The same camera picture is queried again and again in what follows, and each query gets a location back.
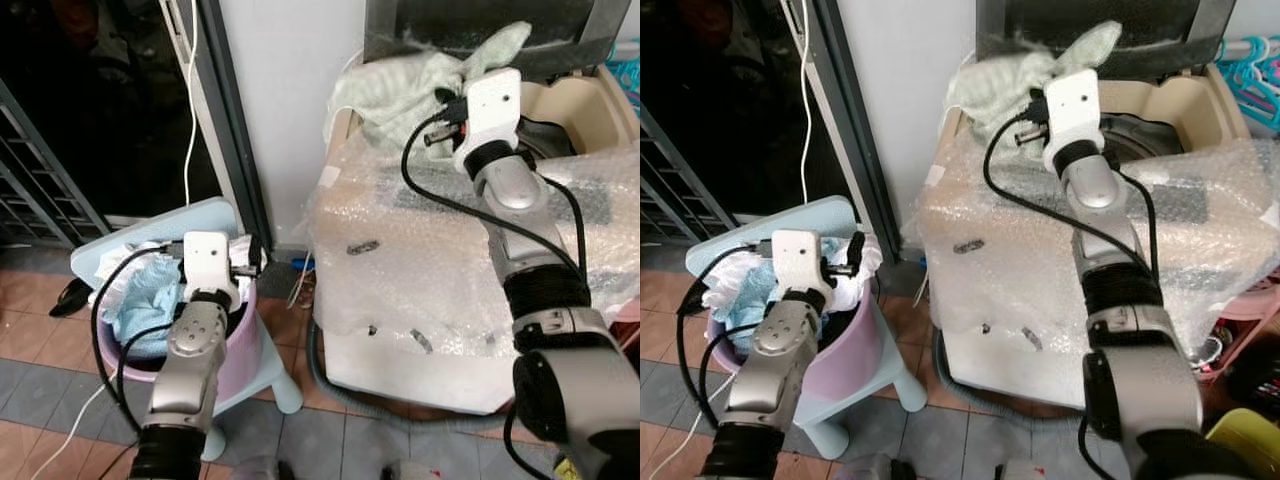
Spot clear bubble wrap sheet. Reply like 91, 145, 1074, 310
306, 132, 641, 363
900, 132, 1280, 353

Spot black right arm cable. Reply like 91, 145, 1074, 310
399, 110, 593, 293
982, 108, 1163, 291

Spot pale green white towel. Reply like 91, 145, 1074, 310
944, 21, 1123, 143
328, 21, 533, 153

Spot pink plastic basket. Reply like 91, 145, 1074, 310
608, 298, 641, 353
1188, 285, 1280, 385

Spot light blue garment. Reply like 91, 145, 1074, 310
103, 250, 188, 348
712, 268, 777, 336

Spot white floor cable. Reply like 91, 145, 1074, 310
640, 398, 705, 480
28, 380, 113, 480

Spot black slipper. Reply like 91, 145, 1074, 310
48, 277, 95, 320

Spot beige top-load washing machine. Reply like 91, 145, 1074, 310
900, 0, 1280, 413
308, 0, 641, 417

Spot dark grey door frame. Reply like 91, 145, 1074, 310
194, 0, 275, 253
808, 0, 903, 263

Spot pink plastic basin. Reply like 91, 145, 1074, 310
94, 268, 261, 403
704, 268, 888, 403

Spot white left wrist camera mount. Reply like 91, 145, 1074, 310
182, 231, 242, 303
771, 229, 833, 303

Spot dark washing machine lid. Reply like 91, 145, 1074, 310
975, 0, 1237, 83
362, 0, 627, 83

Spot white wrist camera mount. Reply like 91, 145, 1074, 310
453, 68, 524, 173
1042, 70, 1102, 173
182, 231, 242, 303
771, 229, 833, 303

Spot hanging white cable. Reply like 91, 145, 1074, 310
780, 0, 812, 208
160, 0, 202, 208

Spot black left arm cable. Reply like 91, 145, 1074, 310
90, 240, 187, 421
676, 240, 775, 421

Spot light blue plastic stool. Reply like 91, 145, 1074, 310
684, 194, 928, 463
69, 196, 304, 463

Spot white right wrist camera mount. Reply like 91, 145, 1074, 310
453, 68, 524, 173
1042, 70, 1102, 173

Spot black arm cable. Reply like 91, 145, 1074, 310
399, 110, 593, 293
90, 240, 187, 421
676, 240, 775, 421
982, 108, 1163, 291

